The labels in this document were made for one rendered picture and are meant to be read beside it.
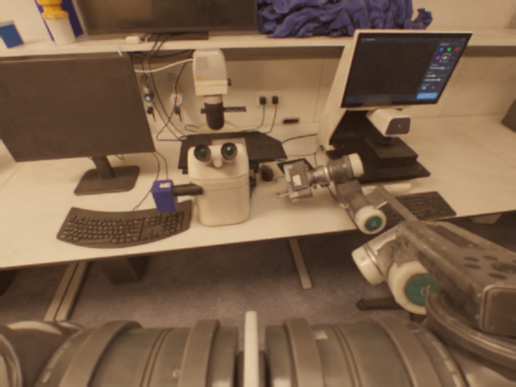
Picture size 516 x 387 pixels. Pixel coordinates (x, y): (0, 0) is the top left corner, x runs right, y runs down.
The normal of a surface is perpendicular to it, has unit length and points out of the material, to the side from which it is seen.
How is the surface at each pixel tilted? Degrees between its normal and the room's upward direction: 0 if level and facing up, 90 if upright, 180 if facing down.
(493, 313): 56
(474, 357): 73
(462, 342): 80
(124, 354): 23
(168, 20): 86
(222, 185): 90
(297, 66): 90
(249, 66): 90
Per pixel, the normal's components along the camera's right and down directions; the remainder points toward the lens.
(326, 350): 0.00, -0.95
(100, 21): 0.15, 0.60
